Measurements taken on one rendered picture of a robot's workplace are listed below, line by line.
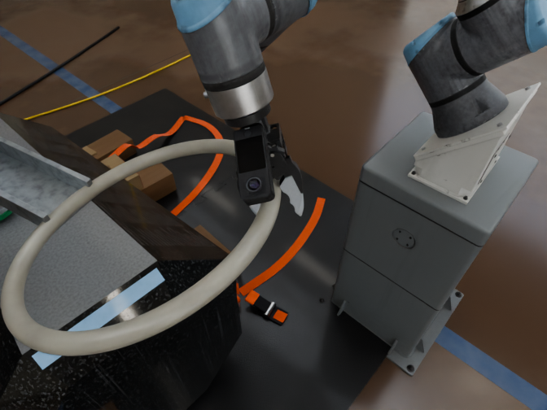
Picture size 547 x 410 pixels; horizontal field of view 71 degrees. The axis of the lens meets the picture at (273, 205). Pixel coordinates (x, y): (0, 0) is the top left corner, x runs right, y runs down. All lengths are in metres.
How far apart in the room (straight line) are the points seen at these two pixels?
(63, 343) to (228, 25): 0.44
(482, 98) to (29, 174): 1.09
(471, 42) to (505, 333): 1.36
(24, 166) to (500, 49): 1.10
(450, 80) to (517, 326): 1.30
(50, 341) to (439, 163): 0.96
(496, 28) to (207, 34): 0.69
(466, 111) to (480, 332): 1.15
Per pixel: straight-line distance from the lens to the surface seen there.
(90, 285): 1.04
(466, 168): 1.12
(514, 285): 2.22
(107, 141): 2.64
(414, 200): 1.17
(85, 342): 0.56
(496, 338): 2.03
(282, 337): 1.77
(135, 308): 1.02
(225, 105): 0.54
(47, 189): 0.96
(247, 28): 0.52
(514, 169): 1.37
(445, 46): 1.09
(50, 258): 1.13
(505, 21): 1.02
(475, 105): 1.14
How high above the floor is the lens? 1.63
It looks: 48 degrees down
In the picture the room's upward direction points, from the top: straight up
